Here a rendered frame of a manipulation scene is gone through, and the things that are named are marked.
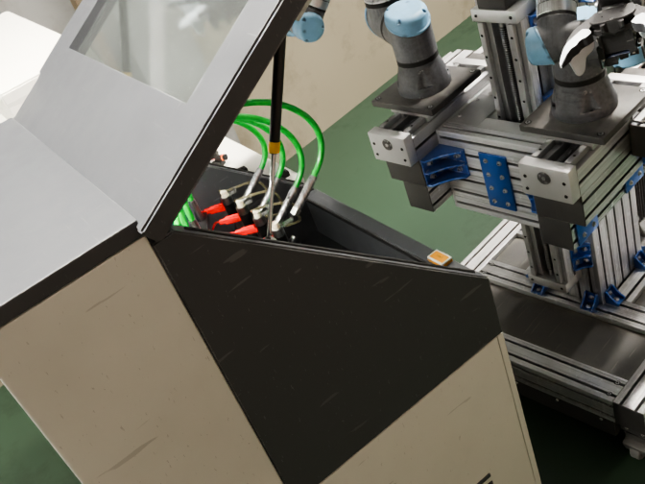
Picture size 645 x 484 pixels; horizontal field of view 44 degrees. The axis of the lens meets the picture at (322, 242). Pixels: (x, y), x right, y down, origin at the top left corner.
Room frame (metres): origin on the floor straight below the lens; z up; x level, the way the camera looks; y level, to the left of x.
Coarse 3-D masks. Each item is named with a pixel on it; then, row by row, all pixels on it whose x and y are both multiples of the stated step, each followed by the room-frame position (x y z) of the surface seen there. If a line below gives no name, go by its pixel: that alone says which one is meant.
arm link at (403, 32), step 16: (400, 0) 2.09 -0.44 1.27; (416, 0) 2.06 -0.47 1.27; (384, 16) 2.05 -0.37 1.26; (400, 16) 2.00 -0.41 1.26; (416, 16) 1.98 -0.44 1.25; (384, 32) 2.07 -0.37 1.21; (400, 32) 1.99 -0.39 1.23; (416, 32) 1.98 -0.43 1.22; (432, 32) 2.00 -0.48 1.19; (400, 48) 2.00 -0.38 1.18; (416, 48) 1.98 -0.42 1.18; (432, 48) 1.99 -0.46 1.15
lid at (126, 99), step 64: (128, 0) 1.65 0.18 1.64; (192, 0) 1.43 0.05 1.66; (256, 0) 1.21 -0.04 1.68; (64, 64) 1.65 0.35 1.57; (128, 64) 1.46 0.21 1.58; (192, 64) 1.27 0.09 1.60; (256, 64) 1.13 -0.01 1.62; (64, 128) 1.46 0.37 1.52; (128, 128) 1.26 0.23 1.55; (192, 128) 1.11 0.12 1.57; (128, 192) 1.13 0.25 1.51
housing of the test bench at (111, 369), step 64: (0, 128) 1.65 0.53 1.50; (0, 192) 1.33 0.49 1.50; (64, 192) 1.23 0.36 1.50; (0, 256) 1.10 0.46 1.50; (64, 256) 1.02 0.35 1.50; (128, 256) 1.03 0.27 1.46; (0, 320) 0.96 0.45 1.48; (64, 320) 0.98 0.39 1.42; (128, 320) 1.01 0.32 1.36; (192, 320) 1.05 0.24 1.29; (64, 384) 0.96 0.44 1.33; (128, 384) 0.99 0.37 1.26; (192, 384) 1.03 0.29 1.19; (64, 448) 0.94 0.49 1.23; (128, 448) 0.97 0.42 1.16; (192, 448) 1.01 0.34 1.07; (256, 448) 1.04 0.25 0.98
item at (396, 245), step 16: (320, 192) 1.85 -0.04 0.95; (320, 208) 1.80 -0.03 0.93; (336, 208) 1.74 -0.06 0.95; (352, 208) 1.71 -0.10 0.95; (320, 224) 1.83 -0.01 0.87; (336, 224) 1.74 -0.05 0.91; (352, 224) 1.65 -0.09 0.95; (368, 224) 1.62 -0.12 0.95; (336, 240) 1.78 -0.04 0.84; (352, 240) 1.69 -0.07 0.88; (368, 240) 1.62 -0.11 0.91; (384, 240) 1.54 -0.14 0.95; (400, 240) 1.51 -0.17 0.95; (400, 256) 1.50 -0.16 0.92; (416, 256) 1.44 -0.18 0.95
